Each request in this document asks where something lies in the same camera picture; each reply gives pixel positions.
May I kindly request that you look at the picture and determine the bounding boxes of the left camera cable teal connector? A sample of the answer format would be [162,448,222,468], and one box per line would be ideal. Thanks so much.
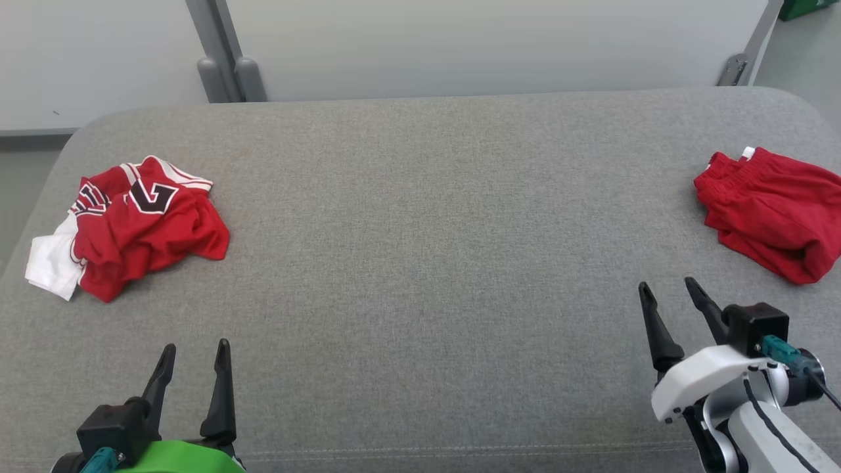
[79,447,125,473]

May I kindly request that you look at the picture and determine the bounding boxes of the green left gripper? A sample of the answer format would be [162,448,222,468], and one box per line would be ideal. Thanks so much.
[115,338,247,473]

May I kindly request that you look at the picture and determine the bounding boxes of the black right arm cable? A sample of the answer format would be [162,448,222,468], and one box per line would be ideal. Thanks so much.
[744,378,799,473]

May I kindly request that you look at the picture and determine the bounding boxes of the right camera cable teal connector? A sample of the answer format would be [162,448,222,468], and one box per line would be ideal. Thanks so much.
[762,335,841,413]

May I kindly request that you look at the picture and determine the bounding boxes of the grey partition post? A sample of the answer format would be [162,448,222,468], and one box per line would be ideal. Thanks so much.
[186,0,267,104]
[716,0,786,87]

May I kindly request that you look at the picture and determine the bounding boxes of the red Bulls jersey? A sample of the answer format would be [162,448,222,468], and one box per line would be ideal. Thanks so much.
[25,156,231,304]

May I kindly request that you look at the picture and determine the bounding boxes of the camera cable teal connector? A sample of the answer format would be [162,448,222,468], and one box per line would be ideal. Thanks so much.
[79,447,125,473]
[762,335,841,413]

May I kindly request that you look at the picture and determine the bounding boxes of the green box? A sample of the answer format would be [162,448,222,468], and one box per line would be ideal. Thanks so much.
[779,0,841,22]

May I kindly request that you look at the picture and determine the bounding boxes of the red shorts with white stripes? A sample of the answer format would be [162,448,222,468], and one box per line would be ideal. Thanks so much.
[693,146,841,285]

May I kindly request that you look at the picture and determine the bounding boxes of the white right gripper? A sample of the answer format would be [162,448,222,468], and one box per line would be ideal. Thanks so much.
[638,276,781,424]

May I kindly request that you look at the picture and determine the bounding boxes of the grey fabric sofa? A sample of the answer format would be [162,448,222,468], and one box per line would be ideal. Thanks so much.
[0,85,841,473]

